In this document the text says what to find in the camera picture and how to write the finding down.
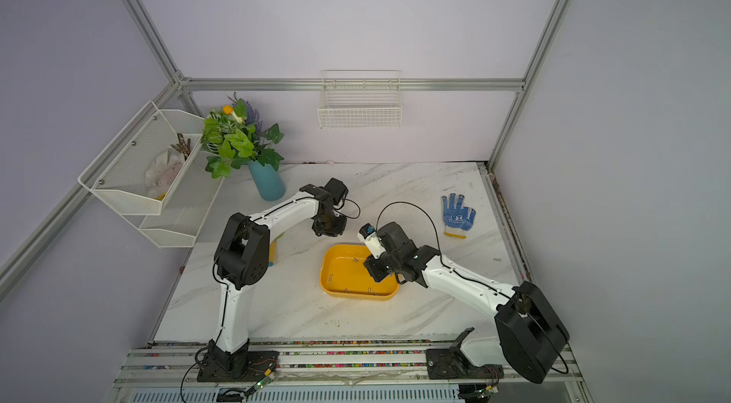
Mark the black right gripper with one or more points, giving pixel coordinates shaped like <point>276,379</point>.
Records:
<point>372,262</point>

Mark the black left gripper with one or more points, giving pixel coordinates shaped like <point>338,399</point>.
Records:
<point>336,231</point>

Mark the yellow plastic storage box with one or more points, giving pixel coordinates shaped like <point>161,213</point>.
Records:
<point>343,274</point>

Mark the blue dotted work glove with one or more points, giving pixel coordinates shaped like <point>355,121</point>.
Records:
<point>457,217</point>

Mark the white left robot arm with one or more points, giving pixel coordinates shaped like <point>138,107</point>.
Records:
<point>242,255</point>

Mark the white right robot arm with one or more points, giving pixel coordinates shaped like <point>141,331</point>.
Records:
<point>527,335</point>

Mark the green yellow brush tool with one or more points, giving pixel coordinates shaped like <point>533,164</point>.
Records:
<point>272,255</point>

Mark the teal vase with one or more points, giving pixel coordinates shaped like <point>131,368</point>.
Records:
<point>267,181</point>

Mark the green artificial plant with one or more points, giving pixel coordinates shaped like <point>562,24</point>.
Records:
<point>234,136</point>

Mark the brown twigs in shelf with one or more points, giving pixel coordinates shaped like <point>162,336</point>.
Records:
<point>183,146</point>

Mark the white cloth in shelf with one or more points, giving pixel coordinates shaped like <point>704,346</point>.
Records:
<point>162,173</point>

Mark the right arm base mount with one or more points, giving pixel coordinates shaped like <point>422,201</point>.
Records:
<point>452,363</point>

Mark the white wire wall basket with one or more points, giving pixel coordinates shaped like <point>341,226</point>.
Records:
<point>360,99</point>

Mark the aluminium rail platform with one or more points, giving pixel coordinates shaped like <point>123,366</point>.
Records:
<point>371,370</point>

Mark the white mesh wall shelf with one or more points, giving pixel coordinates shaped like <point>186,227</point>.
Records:
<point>117,178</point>

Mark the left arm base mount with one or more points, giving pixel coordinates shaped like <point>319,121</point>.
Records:
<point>219,366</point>

